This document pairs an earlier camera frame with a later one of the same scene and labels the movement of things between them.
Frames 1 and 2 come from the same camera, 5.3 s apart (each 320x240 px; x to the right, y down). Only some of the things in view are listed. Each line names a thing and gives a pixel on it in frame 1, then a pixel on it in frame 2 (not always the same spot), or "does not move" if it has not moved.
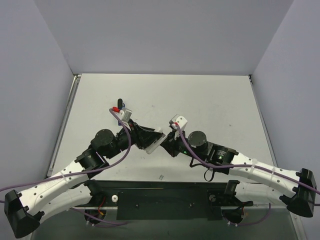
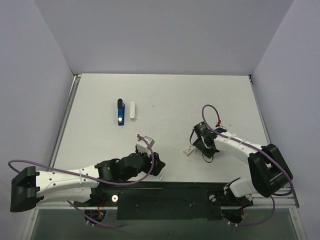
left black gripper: [139, 136] → [158, 164]
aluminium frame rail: [71, 98] does not move
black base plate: [165, 200] does not move
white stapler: [150, 148] → [132, 111]
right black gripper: [173, 143] → [200, 144]
